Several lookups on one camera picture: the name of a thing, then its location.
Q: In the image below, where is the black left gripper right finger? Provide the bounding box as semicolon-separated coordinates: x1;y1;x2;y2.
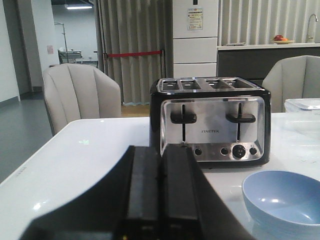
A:
160;145;254;240

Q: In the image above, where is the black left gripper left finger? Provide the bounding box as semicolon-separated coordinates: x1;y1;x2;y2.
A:
24;146;159;240

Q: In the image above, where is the blue bowl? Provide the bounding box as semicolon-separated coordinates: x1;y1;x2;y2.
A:
242;170;320;231

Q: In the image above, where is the black and steel toaster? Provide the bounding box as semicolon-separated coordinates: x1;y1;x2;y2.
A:
149;76;271;169

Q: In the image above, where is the grey armchair left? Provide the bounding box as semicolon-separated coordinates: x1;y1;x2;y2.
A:
42;63;122;135

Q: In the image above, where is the grey armchair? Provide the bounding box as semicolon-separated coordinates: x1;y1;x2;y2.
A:
262;55;320;113
42;63;122;135

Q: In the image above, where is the clear plastic food container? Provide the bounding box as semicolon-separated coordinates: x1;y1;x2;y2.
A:
284;98;320;139

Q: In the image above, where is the red barrier belt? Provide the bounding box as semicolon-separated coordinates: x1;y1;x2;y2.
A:
103;50;163;58

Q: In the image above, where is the dark kitchen counter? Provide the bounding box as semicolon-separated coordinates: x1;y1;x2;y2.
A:
216;43;320;81

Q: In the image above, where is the metal cart in background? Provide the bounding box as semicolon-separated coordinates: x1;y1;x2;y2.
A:
54;22;83;64

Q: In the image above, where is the grey armchair right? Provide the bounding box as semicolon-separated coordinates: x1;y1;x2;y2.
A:
262;55;320;113

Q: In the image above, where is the grey pleated curtain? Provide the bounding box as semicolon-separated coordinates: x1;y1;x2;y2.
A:
93;0;173;104

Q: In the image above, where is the white refrigerator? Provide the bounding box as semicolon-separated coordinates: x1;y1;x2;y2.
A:
172;0;219;78

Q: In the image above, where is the fruit plate on counter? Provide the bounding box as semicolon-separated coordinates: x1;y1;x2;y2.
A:
271;35;296;45

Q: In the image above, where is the chrome kitchen faucet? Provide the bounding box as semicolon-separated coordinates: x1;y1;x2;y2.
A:
306;13;319;43

